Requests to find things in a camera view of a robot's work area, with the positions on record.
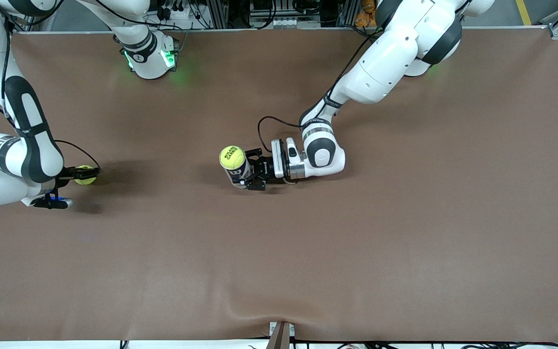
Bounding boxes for Wilson print tennis ball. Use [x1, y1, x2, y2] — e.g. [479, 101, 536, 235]
[75, 165, 97, 186]

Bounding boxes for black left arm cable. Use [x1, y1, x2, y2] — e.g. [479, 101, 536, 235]
[258, 30, 382, 154]

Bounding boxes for grey equipment with white connectors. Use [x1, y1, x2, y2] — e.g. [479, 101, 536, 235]
[249, 0, 322, 30]

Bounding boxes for Roland Garros print tennis ball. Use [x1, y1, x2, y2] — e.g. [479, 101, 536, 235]
[219, 145, 246, 170]

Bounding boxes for white power strip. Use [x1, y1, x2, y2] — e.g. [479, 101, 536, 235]
[155, 4, 197, 21]

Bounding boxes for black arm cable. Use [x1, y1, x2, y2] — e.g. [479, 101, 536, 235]
[258, 30, 382, 154]
[0, 17, 101, 170]

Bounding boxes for pile of orange bread rolls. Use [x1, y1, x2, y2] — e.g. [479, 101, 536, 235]
[355, 0, 379, 28]

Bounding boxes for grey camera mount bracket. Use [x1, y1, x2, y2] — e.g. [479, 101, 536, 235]
[268, 321, 295, 349]

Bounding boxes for clear Wilson tennis ball can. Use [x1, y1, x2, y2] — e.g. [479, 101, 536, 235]
[221, 158, 252, 190]

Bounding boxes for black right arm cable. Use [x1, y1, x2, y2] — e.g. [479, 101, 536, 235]
[0, 17, 101, 170]

